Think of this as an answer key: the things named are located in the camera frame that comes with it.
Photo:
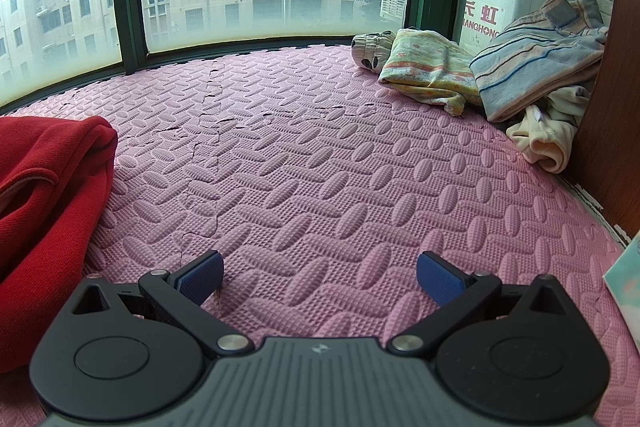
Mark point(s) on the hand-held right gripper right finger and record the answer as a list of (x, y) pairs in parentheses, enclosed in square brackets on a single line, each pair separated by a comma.
[(440, 279)]

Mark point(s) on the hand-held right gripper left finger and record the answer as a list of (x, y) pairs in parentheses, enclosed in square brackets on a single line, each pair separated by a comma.
[(202, 277)]

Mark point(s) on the red pants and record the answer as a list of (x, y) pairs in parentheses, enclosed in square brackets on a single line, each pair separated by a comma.
[(45, 187)]

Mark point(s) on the pink foam mat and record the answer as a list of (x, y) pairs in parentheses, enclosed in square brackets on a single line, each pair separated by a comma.
[(325, 182)]

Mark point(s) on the cream white garment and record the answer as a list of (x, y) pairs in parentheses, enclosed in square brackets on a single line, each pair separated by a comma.
[(545, 142)]

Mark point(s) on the pale printed paper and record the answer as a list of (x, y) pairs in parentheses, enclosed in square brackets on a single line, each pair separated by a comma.
[(627, 282)]

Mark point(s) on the yellow floral garment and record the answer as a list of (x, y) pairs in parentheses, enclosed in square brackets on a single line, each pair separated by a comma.
[(425, 62)]

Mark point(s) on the brown wooden panel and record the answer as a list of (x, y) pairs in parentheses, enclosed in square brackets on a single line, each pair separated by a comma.
[(615, 132)]

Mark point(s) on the striped blue shirt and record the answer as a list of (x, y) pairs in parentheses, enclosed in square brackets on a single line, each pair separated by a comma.
[(525, 57)]

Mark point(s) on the beige spotted garment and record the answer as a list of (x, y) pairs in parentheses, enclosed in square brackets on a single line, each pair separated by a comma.
[(370, 49)]

